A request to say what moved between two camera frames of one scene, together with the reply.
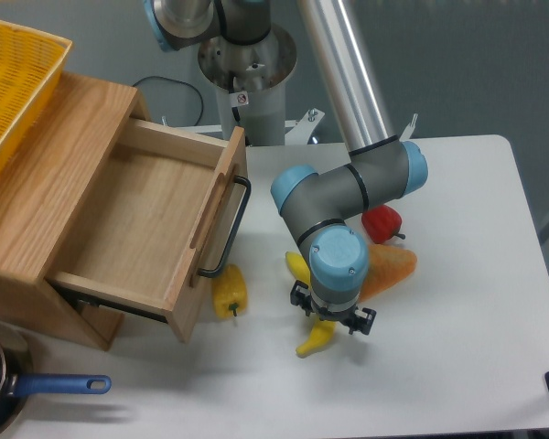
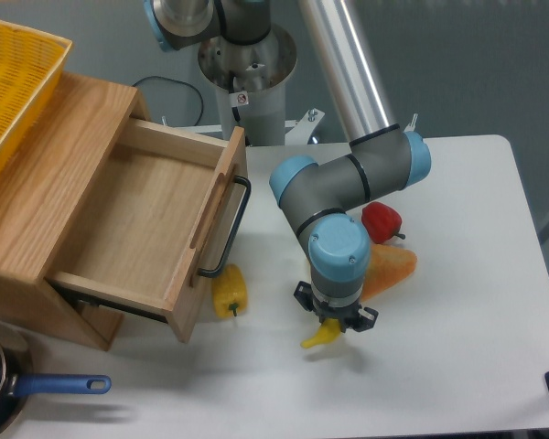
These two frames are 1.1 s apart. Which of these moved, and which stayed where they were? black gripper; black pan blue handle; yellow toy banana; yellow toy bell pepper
Moved: yellow toy banana
Stayed: black gripper; black pan blue handle; yellow toy bell pepper
